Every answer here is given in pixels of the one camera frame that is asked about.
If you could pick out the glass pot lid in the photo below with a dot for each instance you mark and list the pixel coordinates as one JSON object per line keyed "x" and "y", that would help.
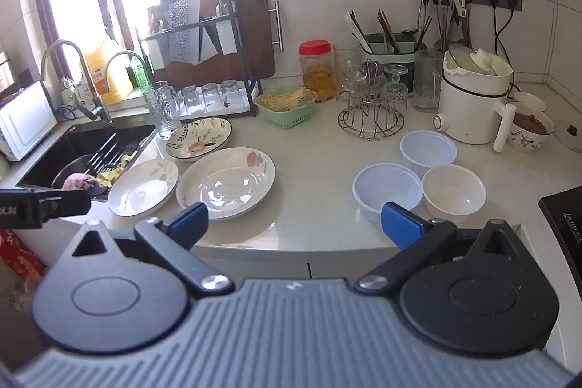
{"x": 569, "y": 135}

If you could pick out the clear inverted glass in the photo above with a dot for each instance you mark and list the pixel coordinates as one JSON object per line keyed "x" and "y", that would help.
{"x": 351, "y": 87}

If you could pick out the pink cloth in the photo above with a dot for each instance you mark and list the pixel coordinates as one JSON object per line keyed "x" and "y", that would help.
{"x": 77, "y": 182}

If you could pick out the black dish rack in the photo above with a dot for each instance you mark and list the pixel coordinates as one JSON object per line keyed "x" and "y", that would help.
{"x": 236, "y": 65}

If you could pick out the large white rose plate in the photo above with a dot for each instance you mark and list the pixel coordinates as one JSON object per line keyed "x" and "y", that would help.
{"x": 225, "y": 183}

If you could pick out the green bottle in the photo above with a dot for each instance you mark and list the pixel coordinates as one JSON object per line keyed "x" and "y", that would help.
{"x": 138, "y": 72}

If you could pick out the tall steel faucet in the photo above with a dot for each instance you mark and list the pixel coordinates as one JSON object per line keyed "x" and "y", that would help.
{"x": 84, "y": 70}

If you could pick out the black kitchen sink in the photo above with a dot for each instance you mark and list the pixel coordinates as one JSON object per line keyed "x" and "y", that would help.
{"x": 59, "y": 151}

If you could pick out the small inverted drinking glass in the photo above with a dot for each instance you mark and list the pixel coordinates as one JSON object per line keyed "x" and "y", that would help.
{"x": 190, "y": 98}
{"x": 211, "y": 95}
{"x": 232, "y": 93}

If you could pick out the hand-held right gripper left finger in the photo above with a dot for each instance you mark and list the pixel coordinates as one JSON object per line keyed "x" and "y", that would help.
{"x": 191, "y": 220}

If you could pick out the hanging kitchen utensils rack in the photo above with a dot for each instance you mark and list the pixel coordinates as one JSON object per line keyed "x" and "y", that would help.
{"x": 434, "y": 6}

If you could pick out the bundle of pale chopsticks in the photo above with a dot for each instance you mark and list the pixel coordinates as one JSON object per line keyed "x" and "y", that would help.
{"x": 357, "y": 31}

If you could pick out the black induction cooktop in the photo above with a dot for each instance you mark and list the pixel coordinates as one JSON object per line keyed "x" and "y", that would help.
{"x": 564, "y": 213}

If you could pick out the tall textured glass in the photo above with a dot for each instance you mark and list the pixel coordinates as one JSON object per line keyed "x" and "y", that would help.
{"x": 162, "y": 108}

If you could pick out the white electric cooker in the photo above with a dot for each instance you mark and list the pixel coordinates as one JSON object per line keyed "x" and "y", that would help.
{"x": 475, "y": 101}

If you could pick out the wooden cutting board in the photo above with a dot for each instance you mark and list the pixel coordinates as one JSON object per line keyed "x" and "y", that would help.
{"x": 254, "y": 29}

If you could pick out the glass pitcher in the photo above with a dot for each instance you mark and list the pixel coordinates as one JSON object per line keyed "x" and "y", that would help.
{"x": 426, "y": 81}

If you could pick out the purple-based inverted glass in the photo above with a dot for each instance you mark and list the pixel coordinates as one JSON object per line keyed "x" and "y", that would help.
{"x": 372, "y": 74}

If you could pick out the pale blue plastic bowl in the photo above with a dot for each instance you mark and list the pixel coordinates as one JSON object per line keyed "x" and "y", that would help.
{"x": 386, "y": 188}
{"x": 427, "y": 149}

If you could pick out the crystal stemmed glass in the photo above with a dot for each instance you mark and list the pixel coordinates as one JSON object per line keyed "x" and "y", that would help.
{"x": 395, "y": 90}

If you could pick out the small white bowl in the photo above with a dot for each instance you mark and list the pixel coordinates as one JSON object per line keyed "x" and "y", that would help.
{"x": 531, "y": 99}

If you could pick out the short steel faucet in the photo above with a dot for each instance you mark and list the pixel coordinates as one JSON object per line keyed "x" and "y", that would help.
{"x": 120, "y": 60}

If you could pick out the red-lidded plastic jar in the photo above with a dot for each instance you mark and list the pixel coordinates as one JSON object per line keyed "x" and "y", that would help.
{"x": 319, "y": 72}

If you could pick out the white cutting board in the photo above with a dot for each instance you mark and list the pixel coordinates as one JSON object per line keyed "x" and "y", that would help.
{"x": 216, "y": 35}

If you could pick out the small white leaf-rim plate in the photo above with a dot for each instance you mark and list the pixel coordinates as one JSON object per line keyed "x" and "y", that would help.
{"x": 143, "y": 188}

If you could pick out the red printed package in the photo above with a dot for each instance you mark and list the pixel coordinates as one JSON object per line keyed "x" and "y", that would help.
{"x": 18, "y": 256}

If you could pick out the white plastic bowl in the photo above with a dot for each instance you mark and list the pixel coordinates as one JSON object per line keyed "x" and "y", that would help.
{"x": 453, "y": 190}

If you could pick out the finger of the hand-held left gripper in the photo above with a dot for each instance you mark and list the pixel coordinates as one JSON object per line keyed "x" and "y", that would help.
{"x": 68, "y": 202}

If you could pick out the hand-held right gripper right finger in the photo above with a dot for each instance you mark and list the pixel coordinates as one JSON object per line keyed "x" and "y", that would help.
{"x": 400, "y": 225}

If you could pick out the bundle of brown chopsticks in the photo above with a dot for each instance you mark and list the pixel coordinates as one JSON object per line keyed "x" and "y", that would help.
{"x": 388, "y": 29}

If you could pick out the silver embossed sheet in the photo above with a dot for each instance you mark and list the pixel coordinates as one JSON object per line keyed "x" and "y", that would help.
{"x": 182, "y": 31}

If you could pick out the white box appliance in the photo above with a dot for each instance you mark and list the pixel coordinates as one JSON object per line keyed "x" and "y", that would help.
{"x": 25, "y": 120}

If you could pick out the green basket of noodles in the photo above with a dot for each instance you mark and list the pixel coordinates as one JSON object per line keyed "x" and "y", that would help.
{"x": 286, "y": 108}

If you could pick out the yellow detergent bottle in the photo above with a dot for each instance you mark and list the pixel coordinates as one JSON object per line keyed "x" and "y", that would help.
{"x": 107, "y": 72}

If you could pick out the clear upright tumbler glass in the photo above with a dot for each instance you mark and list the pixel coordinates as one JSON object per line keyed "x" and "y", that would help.
{"x": 344, "y": 58}

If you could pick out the floral bowl with brown food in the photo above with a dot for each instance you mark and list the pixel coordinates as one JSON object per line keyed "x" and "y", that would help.
{"x": 529, "y": 129}

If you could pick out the green utensil holder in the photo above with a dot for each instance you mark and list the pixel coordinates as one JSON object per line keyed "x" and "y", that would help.
{"x": 391, "y": 51}

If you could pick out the leaf patterned floral plate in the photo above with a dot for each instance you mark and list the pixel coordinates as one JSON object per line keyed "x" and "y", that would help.
{"x": 198, "y": 138}

